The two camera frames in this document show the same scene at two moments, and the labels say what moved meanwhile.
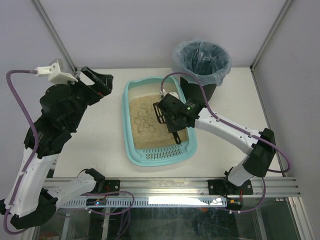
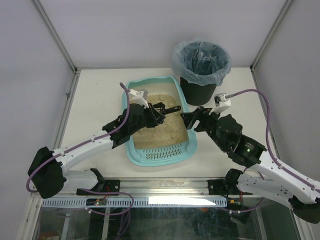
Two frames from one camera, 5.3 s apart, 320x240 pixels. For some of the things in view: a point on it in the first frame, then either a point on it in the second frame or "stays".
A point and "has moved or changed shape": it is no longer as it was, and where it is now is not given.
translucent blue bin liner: x=206 y=61 stays
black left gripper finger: x=86 y=71 to x=156 y=113
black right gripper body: x=167 y=116 to x=199 y=119
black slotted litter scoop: x=161 y=120 has moved or changed shape
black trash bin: x=192 y=91 stays
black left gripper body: x=92 y=83 to x=155 y=114
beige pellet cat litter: x=147 y=130 stays
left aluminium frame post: x=55 y=37 stays
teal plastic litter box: x=152 y=85 stays
